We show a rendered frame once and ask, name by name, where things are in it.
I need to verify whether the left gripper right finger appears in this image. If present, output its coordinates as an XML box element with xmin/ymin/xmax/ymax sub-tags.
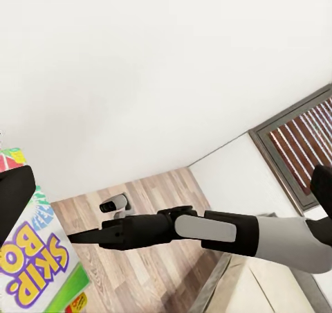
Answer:
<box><xmin>310</xmin><ymin>164</ymin><xmax>332</xmax><ymax>221</ymax></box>

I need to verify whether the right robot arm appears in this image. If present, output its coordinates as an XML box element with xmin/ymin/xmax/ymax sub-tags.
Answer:
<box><xmin>68</xmin><ymin>193</ymin><xmax>332</xmax><ymax>274</ymax></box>

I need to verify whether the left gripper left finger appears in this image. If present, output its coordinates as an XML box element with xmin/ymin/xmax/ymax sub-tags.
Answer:
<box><xmin>0</xmin><ymin>165</ymin><xmax>36</xmax><ymax>247</ymax></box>

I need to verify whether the board game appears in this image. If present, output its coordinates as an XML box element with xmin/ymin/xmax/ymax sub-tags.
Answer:
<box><xmin>0</xmin><ymin>148</ymin><xmax>92</xmax><ymax>313</ymax></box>

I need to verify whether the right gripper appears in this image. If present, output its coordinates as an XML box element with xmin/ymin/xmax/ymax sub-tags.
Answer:
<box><xmin>68</xmin><ymin>214</ymin><xmax>157</xmax><ymax>251</ymax></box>

